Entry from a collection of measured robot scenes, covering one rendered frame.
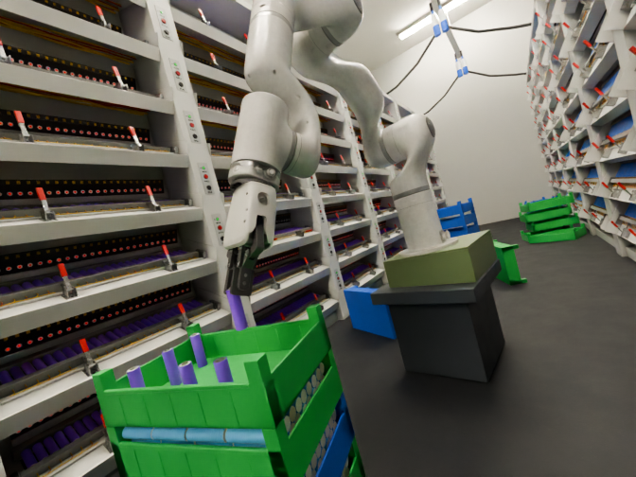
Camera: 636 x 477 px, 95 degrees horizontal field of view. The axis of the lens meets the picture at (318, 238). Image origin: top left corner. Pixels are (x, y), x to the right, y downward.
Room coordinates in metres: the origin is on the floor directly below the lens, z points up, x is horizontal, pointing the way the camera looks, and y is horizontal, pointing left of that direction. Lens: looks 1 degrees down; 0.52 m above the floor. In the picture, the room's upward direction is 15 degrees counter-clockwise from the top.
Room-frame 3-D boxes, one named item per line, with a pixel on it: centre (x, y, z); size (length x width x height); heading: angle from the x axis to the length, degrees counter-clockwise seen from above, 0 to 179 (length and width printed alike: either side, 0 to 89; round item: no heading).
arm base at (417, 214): (0.96, -0.34, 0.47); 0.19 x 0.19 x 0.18
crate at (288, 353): (0.47, 0.20, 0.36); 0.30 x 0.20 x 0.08; 68
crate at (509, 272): (1.62, -0.97, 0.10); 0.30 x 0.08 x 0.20; 167
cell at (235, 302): (0.44, 0.15, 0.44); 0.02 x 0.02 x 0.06
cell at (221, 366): (0.38, 0.17, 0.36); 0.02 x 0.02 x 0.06
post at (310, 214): (1.74, 0.03, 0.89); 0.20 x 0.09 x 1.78; 55
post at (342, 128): (2.31, -0.38, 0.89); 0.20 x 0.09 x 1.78; 55
